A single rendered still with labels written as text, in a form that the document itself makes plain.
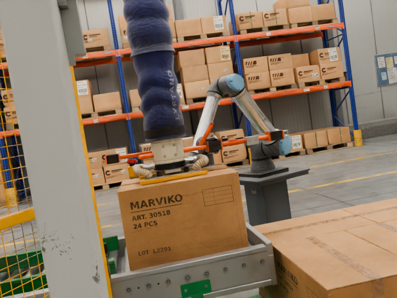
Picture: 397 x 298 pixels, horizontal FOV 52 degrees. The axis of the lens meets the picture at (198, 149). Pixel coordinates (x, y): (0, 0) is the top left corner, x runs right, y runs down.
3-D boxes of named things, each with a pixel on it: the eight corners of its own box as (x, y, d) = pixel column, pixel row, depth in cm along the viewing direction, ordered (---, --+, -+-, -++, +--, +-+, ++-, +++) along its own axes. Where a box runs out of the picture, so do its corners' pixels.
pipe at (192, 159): (140, 178, 205) (138, 167, 204) (138, 172, 229) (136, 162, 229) (205, 167, 210) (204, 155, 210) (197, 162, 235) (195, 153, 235)
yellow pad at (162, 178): (141, 185, 203) (139, 175, 203) (140, 182, 213) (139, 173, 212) (208, 174, 209) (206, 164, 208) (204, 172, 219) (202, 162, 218)
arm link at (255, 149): (260, 155, 325) (256, 133, 323) (277, 155, 311) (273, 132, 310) (247, 159, 315) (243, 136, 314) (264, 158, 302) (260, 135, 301)
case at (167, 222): (130, 272, 200) (116, 191, 197) (133, 248, 239) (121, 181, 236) (249, 249, 206) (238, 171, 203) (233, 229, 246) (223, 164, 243)
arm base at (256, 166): (245, 172, 317) (243, 159, 317) (263, 167, 328) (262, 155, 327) (262, 172, 301) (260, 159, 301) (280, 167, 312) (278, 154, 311)
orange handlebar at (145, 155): (118, 164, 212) (117, 158, 212) (119, 160, 241) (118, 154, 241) (286, 137, 227) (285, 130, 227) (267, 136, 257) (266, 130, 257)
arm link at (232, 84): (278, 145, 313) (223, 71, 279) (297, 143, 300) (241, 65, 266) (270, 160, 306) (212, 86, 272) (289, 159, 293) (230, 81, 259)
